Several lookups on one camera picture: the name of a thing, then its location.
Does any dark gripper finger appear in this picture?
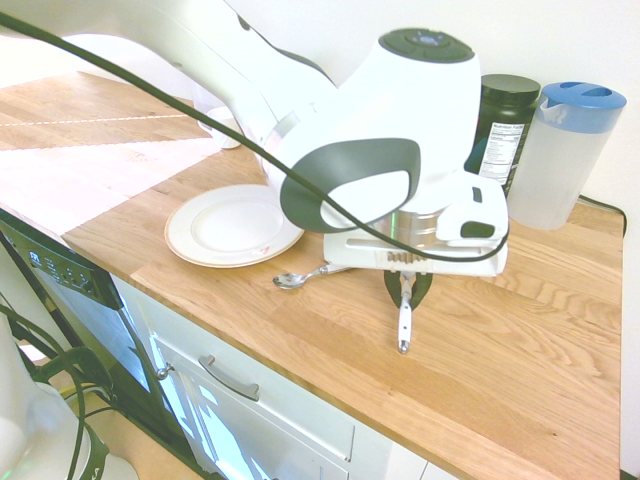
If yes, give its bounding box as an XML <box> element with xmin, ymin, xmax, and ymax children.
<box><xmin>412</xmin><ymin>272</ymin><xmax>434</xmax><ymax>306</ymax></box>
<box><xmin>382</xmin><ymin>269</ymin><xmax>404</xmax><ymax>307</ymax></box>

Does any black dishwasher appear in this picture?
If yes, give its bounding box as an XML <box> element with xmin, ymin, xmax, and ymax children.
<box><xmin>0</xmin><ymin>207</ymin><xmax>194</xmax><ymax>471</ymax></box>

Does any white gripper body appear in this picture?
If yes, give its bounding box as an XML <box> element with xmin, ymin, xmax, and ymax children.
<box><xmin>322</xmin><ymin>232</ymin><xmax>509</xmax><ymax>279</ymax></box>

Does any white ceramic mug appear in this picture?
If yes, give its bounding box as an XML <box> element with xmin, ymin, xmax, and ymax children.
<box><xmin>207</xmin><ymin>106</ymin><xmax>246</xmax><ymax>150</ymax></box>

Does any white gold-rimmed plate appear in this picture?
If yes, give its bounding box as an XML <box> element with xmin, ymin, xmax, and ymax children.
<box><xmin>164</xmin><ymin>183</ymin><xmax>306</xmax><ymax>269</ymax></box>

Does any white-handled metal spoon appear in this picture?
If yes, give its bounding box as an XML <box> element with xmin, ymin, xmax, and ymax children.
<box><xmin>272</xmin><ymin>264</ymin><xmax>351</xmax><ymax>291</ymax></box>

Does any silver drawer handle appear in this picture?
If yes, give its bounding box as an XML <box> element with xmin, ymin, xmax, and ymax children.
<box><xmin>198</xmin><ymin>354</ymin><xmax>261</xmax><ymax>402</ymax></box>

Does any dark green floor cable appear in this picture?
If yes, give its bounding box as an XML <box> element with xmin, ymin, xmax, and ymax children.
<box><xmin>0</xmin><ymin>292</ymin><xmax>119</xmax><ymax>480</ymax></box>

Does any frosted pitcher light blue lid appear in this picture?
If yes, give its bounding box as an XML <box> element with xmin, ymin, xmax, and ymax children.
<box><xmin>506</xmin><ymin>81</ymin><xmax>628</xmax><ymax>231</ymax></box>

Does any black protein powder tub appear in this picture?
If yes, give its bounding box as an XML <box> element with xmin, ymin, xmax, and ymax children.
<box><xmin>464</xmin><ymin>73</ymin><xmax>542</xmax><ymax>199</ymax></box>

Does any white base cabinet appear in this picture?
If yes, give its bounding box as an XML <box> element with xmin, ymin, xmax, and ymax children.
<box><xmin>107</xmin><ymin>272</ymin><xmax>481</xmax><ymax>480</ymax></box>

